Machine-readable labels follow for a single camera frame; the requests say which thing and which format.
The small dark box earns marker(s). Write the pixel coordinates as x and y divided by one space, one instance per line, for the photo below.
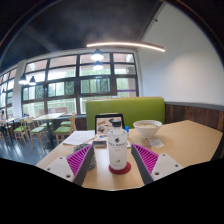
99 143

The green-seated wooden chairs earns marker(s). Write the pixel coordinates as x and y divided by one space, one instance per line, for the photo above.
61 130

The person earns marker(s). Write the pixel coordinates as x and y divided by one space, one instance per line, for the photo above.
2 116

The square wooden dining table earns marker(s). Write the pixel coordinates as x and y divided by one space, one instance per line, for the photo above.
48 116

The white paper napkin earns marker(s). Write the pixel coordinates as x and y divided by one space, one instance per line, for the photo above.
156 142

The flat round red coaster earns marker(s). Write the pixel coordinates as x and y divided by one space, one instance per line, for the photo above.
125 170

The white ceramic bowl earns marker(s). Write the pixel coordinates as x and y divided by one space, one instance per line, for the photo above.
147 130

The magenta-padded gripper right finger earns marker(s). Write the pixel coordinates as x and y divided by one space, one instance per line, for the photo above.
163 165

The green upholstered bench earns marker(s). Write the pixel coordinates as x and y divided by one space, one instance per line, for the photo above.
140 108

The sticker-covered black tablet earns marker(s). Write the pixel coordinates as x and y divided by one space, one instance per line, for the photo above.
103 125

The small blue-capped bottle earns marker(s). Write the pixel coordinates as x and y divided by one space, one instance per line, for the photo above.
127 131

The white paper sheets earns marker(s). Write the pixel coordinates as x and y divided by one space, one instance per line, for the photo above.
78 137

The clear black-capped water bottle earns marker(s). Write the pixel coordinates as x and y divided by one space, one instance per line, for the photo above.
117 148

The long curved ceiling light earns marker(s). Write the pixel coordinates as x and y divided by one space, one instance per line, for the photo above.
130 44

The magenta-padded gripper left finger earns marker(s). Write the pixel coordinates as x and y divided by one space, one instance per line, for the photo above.
63 166

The black pendant lamp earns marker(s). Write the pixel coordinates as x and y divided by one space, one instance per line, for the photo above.
32 81
22 80
97 55
98 66

